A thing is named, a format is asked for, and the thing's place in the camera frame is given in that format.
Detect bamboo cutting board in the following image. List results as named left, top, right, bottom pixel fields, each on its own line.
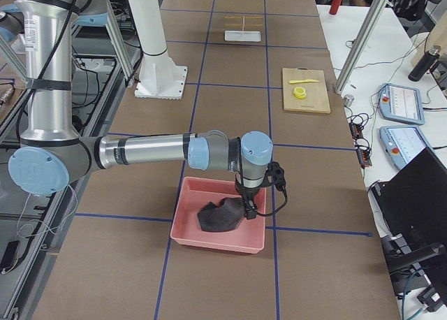
left=282, top=68, right=331, bottom=114

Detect far teach pendant tablet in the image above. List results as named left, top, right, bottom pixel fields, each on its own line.
left=379, top=83, right=425, bottom=125

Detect black smartphone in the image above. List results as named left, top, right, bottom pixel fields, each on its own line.
left=1, top=240, right=20, bottom=271

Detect grey and pink cloth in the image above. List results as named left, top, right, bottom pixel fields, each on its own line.
left=197, top=197, right=244, bottom=233

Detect black monitor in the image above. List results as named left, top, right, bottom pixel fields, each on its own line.
left=372, top=148, right=446, bottom=249

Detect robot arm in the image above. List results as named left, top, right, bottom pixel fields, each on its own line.
left=8, top=0, right=273, bottom=219
left=1, top=3, right=24, bottom=43

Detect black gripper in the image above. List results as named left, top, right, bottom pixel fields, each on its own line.
left=235, top=180, right=261, bottom=219

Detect small metal cylinder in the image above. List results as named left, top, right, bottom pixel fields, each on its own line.
left=343, top=94, right=355, bottom=108

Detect pink plastic bin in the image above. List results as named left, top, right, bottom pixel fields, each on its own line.
left=170, top=177, right=265, bottom=254

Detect yellow lemon slices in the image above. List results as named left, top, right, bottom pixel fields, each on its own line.
left=293, top=86, right=307, bottom=100

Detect black water bottle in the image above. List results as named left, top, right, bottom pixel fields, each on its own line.
left=408, top=45, right=441, bottom=82

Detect near teach pendant tablet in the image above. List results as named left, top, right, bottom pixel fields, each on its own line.
left=379, top=125, right=432, bottom=170

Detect aluminium frame post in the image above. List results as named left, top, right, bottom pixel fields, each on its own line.
left=334, top=0, right=388, bottom=94

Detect yellow plastic knife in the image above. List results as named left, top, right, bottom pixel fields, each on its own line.
left=288, top=78, right=320, bottom=85

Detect white rectangular tray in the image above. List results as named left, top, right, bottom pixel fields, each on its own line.
left=224, top=30, right=261, bottom=43

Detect teach pendant tablet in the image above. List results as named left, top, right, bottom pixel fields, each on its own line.
left=379, top=83, right=425, bottom=125
left=379, top=125, right=432, bottom=170

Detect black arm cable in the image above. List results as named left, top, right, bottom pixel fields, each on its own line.
left=15, top=0, right=289, bottom=218

